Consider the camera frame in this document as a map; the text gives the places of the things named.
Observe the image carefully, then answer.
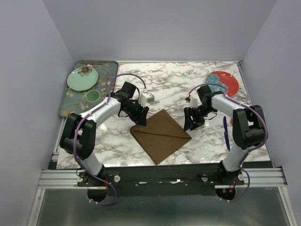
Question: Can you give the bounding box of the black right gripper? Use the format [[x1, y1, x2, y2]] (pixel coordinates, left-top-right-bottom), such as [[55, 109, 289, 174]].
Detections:
[[183, 104, 215, 131]]

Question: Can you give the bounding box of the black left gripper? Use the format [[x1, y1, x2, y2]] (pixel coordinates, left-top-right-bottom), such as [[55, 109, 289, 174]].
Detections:
[[123, 100, 150, 127]]

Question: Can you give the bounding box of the brown fabric napkin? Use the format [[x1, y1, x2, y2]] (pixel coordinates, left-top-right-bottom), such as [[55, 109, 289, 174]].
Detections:
[[130, 109, 191, 165]]

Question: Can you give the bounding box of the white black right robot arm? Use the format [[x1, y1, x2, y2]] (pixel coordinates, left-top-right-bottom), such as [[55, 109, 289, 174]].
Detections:
[[183, 83, 268, 185]]

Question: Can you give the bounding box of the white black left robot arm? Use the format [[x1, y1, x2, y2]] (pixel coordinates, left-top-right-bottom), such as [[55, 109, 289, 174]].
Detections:
[[59, 82, 151, 186]]

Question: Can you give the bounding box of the mint green cup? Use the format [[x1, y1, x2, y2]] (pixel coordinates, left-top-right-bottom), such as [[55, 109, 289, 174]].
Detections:
[[86, 90, 100, 103]]

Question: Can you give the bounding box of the red and teal plate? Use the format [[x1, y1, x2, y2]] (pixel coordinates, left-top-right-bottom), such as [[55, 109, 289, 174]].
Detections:
[[205, 71, 239, 97]]

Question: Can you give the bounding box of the teal floral serving tray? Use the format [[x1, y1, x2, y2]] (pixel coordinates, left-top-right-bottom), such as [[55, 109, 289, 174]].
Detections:
[[58, 60, 119, 117]]

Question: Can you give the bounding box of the mint green floral plate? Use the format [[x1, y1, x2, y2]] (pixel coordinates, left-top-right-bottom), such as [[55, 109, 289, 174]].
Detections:
[[67, 66, 99, 91]]

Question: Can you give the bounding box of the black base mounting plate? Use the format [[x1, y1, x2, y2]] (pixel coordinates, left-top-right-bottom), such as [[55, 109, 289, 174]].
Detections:
[[77, 163, 245, 202]]

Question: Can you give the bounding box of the copper spoon on tray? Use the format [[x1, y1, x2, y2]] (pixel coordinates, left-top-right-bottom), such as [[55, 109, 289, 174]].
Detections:
[[80, 62, 111, 66]]

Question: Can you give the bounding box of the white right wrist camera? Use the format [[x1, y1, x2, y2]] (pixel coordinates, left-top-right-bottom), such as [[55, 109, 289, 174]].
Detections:
[[190, 97, 199, 108]]

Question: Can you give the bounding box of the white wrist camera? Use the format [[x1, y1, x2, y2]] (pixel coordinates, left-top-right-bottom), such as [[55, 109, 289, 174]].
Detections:
[[190, 97, 199, 108], [138, 92, 155, 107]]

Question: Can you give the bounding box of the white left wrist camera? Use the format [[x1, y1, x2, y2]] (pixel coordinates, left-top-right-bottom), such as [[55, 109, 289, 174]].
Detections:
[[138, 92, 155, 107]]

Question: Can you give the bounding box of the blue handled knife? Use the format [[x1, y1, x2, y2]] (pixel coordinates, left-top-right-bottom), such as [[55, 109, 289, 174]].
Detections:
[[223, 116, 230, 151]]

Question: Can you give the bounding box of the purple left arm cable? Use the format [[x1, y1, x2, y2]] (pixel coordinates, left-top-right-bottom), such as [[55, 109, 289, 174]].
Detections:
[[72, 73, 148, 206]]

